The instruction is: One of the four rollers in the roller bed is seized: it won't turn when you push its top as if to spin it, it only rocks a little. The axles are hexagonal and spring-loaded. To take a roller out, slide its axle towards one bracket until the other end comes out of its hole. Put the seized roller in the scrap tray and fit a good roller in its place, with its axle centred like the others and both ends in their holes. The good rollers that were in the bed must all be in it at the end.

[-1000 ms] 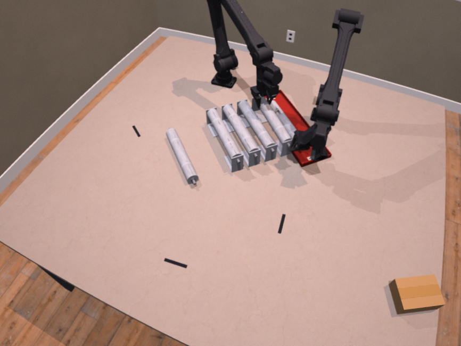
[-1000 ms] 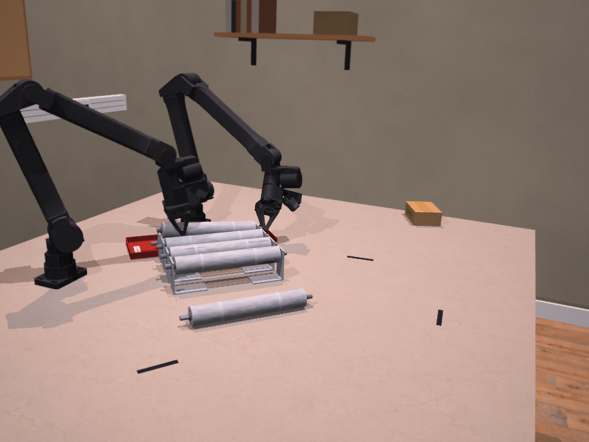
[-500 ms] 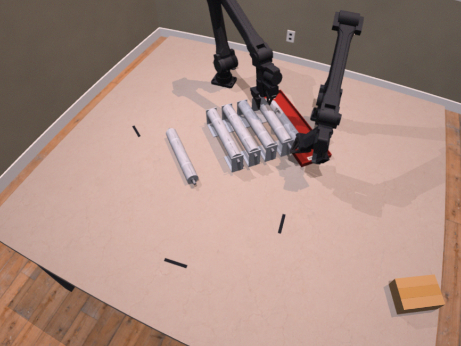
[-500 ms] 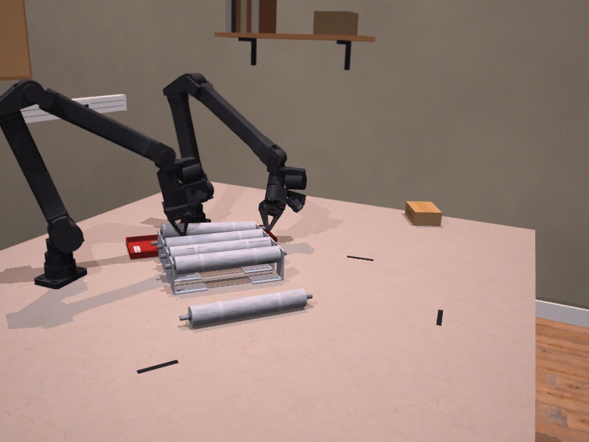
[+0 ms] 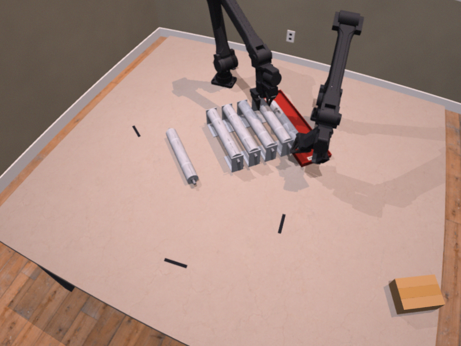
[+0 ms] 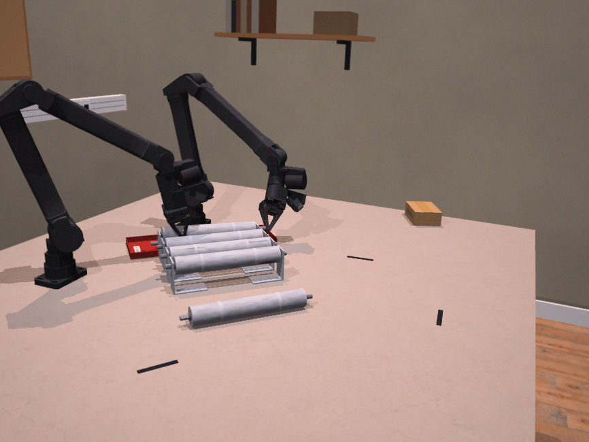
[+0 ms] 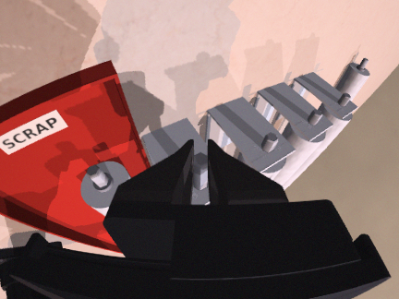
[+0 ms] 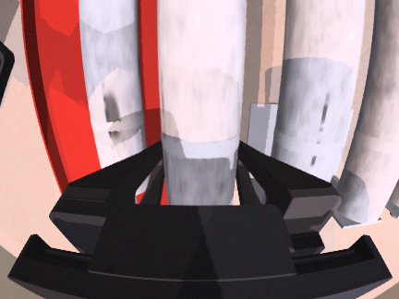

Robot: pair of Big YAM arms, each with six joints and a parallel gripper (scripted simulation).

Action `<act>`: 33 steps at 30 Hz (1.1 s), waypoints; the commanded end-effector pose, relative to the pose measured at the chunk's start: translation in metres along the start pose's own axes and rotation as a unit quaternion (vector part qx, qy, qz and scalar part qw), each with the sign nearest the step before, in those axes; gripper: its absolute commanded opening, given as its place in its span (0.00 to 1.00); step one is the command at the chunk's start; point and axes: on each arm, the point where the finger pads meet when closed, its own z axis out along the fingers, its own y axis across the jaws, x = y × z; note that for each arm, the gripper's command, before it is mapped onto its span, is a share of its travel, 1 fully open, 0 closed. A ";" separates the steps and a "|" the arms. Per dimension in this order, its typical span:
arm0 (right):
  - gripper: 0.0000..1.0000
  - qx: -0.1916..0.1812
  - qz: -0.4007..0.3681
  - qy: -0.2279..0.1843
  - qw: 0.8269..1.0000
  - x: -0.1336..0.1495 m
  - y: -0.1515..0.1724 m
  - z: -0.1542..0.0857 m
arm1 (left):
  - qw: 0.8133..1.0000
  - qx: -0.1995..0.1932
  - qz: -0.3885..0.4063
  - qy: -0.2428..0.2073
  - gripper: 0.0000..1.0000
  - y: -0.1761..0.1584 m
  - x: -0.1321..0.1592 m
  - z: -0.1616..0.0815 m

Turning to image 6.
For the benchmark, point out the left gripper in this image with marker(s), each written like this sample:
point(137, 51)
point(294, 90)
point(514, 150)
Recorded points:
point(274, 208)

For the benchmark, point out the brown cardboard box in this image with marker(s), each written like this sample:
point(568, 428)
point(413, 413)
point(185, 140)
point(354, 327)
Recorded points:
point(423, 213)

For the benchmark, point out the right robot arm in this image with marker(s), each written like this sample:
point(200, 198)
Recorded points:
point(64, 233)

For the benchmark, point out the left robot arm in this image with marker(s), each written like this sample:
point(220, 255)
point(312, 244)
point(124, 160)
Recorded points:
point(270, 153)

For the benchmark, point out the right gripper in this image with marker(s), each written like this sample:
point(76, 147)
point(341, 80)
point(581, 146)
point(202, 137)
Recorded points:
point(174, 215)

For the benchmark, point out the red scrap tray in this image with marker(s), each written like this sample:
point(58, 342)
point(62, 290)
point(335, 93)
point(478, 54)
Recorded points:
point(140, 246)

